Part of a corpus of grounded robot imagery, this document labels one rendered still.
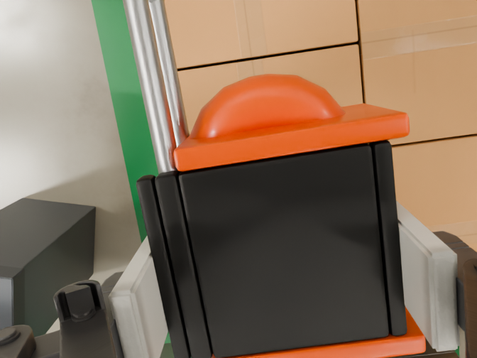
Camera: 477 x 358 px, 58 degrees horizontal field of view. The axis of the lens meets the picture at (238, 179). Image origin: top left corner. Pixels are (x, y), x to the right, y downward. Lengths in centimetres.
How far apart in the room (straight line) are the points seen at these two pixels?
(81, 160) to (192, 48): 77
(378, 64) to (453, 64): 14
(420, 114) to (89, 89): 99
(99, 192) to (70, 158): 14
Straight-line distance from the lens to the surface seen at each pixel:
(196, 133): 15
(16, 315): 84
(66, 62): 149
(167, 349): 117
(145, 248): 16
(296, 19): 84
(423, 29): 89
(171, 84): 17
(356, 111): 16
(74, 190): 154
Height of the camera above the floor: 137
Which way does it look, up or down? 77 degrees down
